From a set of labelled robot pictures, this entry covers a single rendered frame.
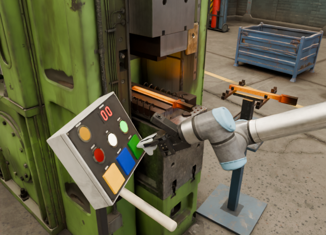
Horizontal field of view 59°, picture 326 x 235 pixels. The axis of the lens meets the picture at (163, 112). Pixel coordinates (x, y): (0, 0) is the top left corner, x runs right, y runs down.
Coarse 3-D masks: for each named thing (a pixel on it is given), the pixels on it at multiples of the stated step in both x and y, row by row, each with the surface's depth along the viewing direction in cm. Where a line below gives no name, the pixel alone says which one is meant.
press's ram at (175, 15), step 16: (128, 0) 127; (144, 0) 121; (160, 0) 122; (176, 0) 129; (192, 0) 137; (144, 16) 124; (160, 16) 124; (176, 16) 132; (192, 16) 141; (144, 32) 127; (160, 32) 128
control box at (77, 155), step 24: (72, 120) 98; (96, 120) 99; (120, 120) 111; (72, 144) 86; (96, 144) 95; (120, 144) 106; (72, 168) 90; (96, 168) 91; (120, 168) 101; (96, 192) 92; (120, 192) 97
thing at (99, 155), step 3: (96, 150) 93; (99, 150) 95; (96, 153) 93; (99, 153) 94; (102, 153) 96; (96, 156) 93; (99, 156) 94; (102, 156) 95; (96, 159) 92; (99, 159) 93; (102, 159) 95
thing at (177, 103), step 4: (132, 88) 170; (136, 88) 168; (140, 88) 169; (144, 92) 165; (148, 92) 163; (152, 92) 163; (156, 96) 159; (160, 96) 158; (164, 96) 158; (168, 100) 154; (172, 100) 154; (176, 100) 152; (180, 100) 153; (176, 104) 151; (180, 104) 149; (184, 104) 148; (188, 104) 148; (180, 108) 150; (184, 108) 149; (188, 108) 148; (192, 108) 147
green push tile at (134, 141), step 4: (136, 136) 115; (132, 140) 112; (136, 140) 114; (128, 144) 110; (132, 144) 111; (136, 144) 113; (132, 148) 110; (136, 148) 113; (140, 148) 115; (132, 152) 111; (136, 152) 112; (140, 152) 114; (136, 156) 111
